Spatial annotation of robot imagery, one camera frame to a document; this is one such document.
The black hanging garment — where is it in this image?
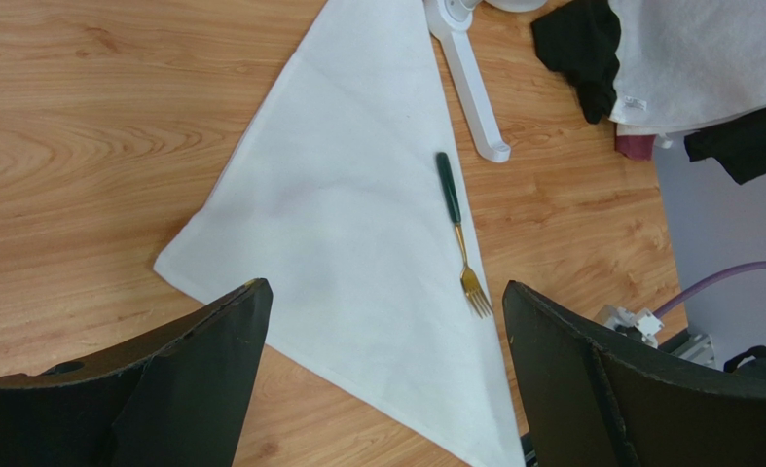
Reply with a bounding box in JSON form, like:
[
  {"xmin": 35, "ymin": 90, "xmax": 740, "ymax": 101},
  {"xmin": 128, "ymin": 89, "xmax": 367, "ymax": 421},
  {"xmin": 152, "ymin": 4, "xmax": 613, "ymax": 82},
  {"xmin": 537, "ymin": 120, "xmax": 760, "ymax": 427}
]
[{"xmin": 684, "ymin": 108, "xmax": 766, "ymax": 185}]

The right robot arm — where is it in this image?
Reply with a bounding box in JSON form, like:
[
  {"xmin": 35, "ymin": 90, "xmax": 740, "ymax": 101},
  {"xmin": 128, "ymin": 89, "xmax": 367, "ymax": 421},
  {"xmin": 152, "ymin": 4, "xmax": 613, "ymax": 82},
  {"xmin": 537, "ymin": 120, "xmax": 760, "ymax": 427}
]
[{"xmin": 723, "ymin": 345, "xmax": 766, "ymax": 374}]

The green handled gold fork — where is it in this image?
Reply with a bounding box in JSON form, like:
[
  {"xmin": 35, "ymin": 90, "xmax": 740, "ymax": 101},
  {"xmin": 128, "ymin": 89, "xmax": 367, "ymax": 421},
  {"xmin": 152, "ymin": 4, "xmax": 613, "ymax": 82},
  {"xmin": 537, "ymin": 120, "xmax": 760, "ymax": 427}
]
[{"xmin": 435, "ymin": 152, "xmax": 493, "ymax": 318}]

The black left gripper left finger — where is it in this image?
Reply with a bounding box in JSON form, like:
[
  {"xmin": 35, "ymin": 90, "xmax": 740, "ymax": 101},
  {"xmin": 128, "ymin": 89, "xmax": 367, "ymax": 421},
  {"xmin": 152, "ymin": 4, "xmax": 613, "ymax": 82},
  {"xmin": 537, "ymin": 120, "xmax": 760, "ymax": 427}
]
[{"xmin": 0, "ymin": 278, "xmax": 273, "ymax": 466}]

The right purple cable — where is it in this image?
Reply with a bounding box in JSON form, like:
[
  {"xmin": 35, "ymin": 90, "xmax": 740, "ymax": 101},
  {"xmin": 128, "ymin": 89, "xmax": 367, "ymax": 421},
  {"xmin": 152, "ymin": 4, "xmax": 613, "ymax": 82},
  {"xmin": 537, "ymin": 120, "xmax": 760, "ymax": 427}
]
[{"xmin": 653, "ymin": 260, "xmax": 766, "ymax": 320}]

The black cloth on table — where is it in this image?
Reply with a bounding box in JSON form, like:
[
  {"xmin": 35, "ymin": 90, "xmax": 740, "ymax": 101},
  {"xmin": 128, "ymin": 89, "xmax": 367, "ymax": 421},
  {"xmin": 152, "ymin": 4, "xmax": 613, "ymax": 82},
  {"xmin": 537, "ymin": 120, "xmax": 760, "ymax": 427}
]
[{"xmin": 530, "ymin": 1, "xmax": 621, "ymax": 125}]

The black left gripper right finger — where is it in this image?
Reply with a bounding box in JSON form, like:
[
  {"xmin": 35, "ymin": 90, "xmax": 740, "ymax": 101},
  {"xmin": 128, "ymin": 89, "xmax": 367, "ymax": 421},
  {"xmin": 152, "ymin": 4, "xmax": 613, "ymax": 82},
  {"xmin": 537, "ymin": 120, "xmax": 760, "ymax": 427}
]
[{"xmin": 503, "ymin": 281, "xmax": 766, "ymax": 466}]

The dark red hanging garment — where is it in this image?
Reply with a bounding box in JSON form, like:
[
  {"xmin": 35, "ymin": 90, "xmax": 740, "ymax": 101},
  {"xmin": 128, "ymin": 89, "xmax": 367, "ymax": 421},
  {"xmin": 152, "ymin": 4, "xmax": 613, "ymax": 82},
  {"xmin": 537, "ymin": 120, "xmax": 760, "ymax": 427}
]
[{"xmin": 614, "ymin": 134, "xmax": 656, "ymax": 162}]

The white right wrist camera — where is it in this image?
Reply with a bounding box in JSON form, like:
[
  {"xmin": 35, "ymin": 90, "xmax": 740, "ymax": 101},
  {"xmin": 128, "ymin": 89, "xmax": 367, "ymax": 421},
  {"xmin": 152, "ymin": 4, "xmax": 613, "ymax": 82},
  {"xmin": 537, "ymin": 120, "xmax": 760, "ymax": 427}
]
[{"xmin": 594, "ymin": 305, "xmax": 664, "ymax": 348}]

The white cloth napkin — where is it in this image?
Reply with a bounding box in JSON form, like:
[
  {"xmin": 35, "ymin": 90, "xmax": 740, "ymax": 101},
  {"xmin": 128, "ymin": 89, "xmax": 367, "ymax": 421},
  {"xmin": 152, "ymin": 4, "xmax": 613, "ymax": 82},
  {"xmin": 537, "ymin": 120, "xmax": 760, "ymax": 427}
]
[{"xmin": 154, "ymin": 1, "xmax": 524, "ymax": 466}]

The white hanging towel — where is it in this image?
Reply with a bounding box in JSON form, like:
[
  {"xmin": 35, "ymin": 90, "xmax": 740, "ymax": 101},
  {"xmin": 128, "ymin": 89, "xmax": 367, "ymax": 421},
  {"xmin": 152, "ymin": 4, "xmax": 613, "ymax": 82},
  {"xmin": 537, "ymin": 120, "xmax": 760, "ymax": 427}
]
[{"xmin": 609, "ymin": 1, "xmax": 766, "ymax": 135}]

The white stand with metal pole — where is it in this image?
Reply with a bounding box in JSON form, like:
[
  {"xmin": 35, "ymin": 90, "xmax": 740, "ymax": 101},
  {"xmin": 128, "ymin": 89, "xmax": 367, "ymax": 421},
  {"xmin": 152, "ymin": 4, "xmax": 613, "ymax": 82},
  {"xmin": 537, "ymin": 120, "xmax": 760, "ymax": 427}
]
[{"xmin": 423, "ymin": 0, "xmax": 511, "ymax": 163}]

